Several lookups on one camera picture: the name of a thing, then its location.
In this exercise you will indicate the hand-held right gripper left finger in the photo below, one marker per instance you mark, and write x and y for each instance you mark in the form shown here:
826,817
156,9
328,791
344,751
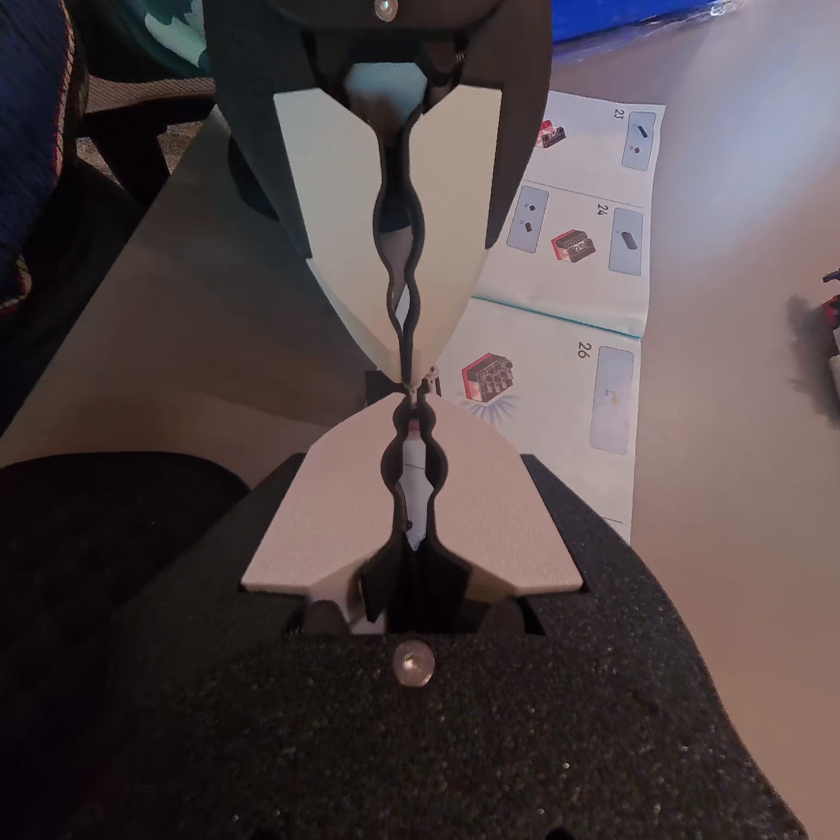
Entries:
315,525

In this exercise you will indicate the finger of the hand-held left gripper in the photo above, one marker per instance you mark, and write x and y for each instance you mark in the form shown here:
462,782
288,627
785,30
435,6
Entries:
459,197
328,197

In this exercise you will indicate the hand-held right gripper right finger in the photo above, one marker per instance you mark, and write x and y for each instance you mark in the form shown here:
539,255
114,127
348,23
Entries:
505,525

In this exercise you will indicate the black toy brick block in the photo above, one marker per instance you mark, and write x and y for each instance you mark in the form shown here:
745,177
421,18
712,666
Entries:
380,387

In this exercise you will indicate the black mesh cushion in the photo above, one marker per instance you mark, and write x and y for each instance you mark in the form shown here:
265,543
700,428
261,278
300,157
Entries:
246,184
98,558

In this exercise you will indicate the step-page instruction booklet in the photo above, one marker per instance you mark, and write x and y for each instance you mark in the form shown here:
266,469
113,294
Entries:
558,394

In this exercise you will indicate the large blue plastic bin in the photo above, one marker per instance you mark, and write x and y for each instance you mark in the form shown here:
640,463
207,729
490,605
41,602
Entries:
623,19

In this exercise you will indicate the toy brick truck model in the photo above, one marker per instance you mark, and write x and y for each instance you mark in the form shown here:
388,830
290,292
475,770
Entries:
833,328

